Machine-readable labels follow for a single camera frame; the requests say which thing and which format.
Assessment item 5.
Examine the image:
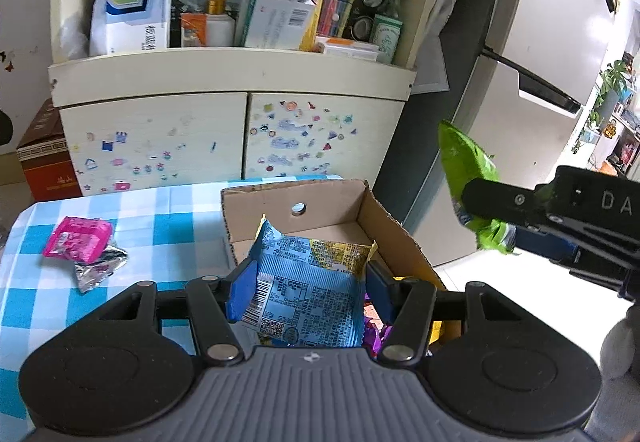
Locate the green glass bottle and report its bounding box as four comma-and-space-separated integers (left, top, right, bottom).
372, 0, 410, 64

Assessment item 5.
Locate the bundle of coloured straws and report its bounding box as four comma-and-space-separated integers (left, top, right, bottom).
316, 0, 360, 39

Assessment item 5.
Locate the small orange box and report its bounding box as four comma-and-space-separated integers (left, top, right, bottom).
180, 13, 208, 48

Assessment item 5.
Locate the cream cabinet with stickers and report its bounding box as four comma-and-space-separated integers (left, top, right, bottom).
47, 0, 451, 198

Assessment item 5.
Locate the pink snack packet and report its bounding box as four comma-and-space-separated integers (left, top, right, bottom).
42, 216, 112, 264

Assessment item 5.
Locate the green snack packet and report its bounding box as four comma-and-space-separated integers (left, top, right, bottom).
438, 120, 518, 255

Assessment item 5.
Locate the cardboard box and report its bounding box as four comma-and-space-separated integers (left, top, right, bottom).
221, 178, 448, 338

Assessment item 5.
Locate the red brown gift box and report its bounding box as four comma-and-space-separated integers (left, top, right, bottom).
16, 97, 83, 203

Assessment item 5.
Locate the open white green box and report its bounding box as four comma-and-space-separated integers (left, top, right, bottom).
235, 0, 326, 52

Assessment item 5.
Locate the yellow snack packet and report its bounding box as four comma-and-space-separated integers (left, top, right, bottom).
392, 276, 443, 348

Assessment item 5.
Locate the silver refrigerator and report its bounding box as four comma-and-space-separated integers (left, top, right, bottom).
435, 0, 640, 268

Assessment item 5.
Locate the white hanging cloth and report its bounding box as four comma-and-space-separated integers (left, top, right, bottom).
415, 0, 486, 95

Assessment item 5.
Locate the purple snack packet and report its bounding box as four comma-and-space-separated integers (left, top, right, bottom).
361, 302, 396, 355

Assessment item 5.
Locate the black round object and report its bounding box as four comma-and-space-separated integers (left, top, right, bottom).
0, 109, 16, 155

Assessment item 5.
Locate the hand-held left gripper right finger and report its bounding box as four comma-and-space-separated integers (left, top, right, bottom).
366, 261, 523, 365

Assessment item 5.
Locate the blue white checked tablecloth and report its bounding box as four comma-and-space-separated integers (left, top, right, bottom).
0, 174, 346, 433

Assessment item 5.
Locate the white blue carton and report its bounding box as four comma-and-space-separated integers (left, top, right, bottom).
90, 0, 175, 57

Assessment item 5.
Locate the light blue snack packet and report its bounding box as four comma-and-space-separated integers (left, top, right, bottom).
240, 214, 378, 348

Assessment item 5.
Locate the white bottle with gold cap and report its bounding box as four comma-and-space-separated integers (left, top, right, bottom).
205, 0, 236, 48

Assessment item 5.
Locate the silver snack packet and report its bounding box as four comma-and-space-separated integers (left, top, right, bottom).
74, 244, 128, 295

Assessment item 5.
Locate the flat white orange box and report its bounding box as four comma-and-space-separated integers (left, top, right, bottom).
315, 36, 381, 63

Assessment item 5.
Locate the green potted plant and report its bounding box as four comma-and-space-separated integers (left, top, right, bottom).
575, 53, 640, 153

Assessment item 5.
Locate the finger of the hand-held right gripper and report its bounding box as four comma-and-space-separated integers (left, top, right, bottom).
512, 223, 581, 266
461, 178, 551, 225

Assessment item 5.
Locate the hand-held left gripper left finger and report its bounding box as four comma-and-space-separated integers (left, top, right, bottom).
97, 258, 258, 365

